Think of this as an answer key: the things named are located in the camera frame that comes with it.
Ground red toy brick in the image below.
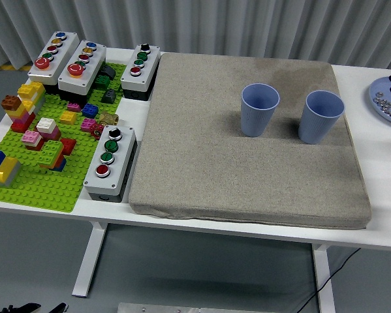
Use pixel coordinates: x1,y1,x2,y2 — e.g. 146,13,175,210
60,138,78,156

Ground blue ribbed plastic cup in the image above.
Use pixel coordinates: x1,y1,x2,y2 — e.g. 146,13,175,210
298,90,346,145
240,83,281,138

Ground blue toy brick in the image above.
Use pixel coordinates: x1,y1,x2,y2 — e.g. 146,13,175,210
81,102,100,119

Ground white pleated curtain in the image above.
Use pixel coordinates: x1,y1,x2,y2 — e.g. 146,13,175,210
0,0,391,70

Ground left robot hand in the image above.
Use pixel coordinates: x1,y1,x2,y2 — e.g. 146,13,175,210
0,302,69,313

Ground grey-brown fabric mat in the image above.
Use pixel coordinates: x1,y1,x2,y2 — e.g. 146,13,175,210
129,52,373,230

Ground green orange blue brick stack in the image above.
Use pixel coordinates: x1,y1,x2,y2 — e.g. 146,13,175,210
37,140,67,173

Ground green studded baseplate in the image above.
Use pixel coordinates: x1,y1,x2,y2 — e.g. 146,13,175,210
0,61,128,213

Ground yellow toy brick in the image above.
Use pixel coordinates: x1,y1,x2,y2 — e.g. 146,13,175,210
59,110,78,126

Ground blue yellow grey brick stack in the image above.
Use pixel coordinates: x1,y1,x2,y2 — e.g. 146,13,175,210
0,149,22,188

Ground dark green toy brick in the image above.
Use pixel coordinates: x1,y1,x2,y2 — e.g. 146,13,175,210
94,74,110,91

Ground five-button control box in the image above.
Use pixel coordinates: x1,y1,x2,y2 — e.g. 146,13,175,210
57,40,107,104
27,31,80,95

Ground white and pink brick stack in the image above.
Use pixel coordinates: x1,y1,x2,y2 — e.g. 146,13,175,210
36,117,62,141

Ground blue plate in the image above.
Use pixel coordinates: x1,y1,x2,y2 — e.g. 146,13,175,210
368,76,391,127

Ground four-button control box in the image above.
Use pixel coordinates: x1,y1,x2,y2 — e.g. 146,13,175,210
83,125,139,203
120,43,161,101

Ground black floor cable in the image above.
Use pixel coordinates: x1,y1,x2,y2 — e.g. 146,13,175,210
294,247,362,313

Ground brass pipe fitting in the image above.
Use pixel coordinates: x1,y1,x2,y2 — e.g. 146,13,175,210
99,112,119,127

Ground pink and red brick stack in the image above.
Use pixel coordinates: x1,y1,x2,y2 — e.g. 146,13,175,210
21,130,45,151

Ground white table leg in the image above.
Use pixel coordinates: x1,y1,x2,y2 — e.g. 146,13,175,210
311,243,336,313
71,220,110,298

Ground yellow brown red brick tower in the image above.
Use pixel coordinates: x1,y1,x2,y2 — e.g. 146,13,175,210
1,81,46,133

